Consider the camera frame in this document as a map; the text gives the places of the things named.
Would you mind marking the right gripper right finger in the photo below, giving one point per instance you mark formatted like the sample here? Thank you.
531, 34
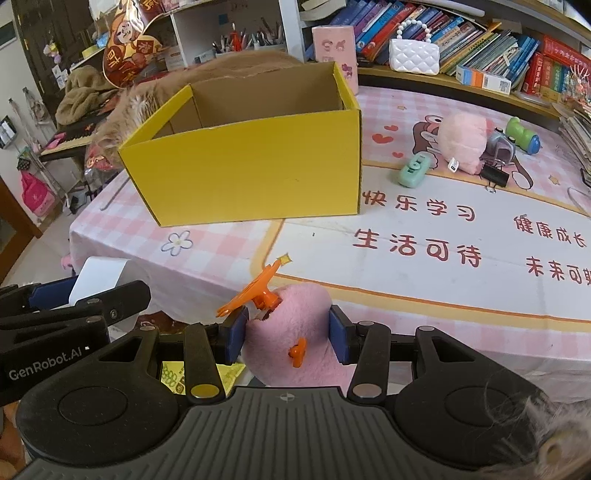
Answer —
367, 346

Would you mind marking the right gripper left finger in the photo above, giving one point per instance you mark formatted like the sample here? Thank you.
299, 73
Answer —
206, 346

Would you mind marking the small pink plush chick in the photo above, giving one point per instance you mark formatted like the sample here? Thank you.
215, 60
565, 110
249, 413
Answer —
287, 343

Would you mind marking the white eraser block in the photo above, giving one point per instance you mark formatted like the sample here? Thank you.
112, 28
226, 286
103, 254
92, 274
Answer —
98, 275

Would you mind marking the pink printed table mat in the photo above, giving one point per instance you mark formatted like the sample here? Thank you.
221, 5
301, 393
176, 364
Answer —
505, 270

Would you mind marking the black electronic keyboard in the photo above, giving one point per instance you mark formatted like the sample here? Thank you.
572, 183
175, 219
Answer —
72, 140

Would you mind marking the yellow cardboard box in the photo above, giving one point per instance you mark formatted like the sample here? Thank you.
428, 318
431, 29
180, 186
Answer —
278, 144

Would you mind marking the black binder clip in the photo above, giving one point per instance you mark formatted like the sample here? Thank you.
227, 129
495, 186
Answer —
494, 177

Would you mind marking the large pink plush toy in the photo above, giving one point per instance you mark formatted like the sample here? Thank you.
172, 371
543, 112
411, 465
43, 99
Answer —
462, 139

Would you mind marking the brown blanket pile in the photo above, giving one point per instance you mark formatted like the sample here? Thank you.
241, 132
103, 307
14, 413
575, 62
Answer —
86, 89

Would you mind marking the orange fluffy cat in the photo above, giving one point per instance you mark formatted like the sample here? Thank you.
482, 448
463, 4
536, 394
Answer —
137, 103

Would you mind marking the green and blue toy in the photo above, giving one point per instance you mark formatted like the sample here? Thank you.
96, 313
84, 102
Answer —
526, 139

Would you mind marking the orange white medicine box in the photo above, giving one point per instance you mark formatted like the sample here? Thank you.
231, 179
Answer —
483, 80

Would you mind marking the white quilted pearl handbag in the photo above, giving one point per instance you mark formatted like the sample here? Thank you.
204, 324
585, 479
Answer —
414, 56

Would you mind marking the red gold decorative bag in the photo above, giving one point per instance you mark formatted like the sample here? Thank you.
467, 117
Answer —
129, 49

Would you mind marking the white pen holder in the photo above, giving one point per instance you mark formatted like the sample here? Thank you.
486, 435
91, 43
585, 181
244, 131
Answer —
220, 50

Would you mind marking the pink cylindrical tin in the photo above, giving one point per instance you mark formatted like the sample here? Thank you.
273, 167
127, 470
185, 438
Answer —
338, 44

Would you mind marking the stack of magazines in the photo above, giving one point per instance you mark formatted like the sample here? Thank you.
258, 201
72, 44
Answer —
574, 128

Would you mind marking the wooden bookshelf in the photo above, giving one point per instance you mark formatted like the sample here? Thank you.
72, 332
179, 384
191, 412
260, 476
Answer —
534, 44

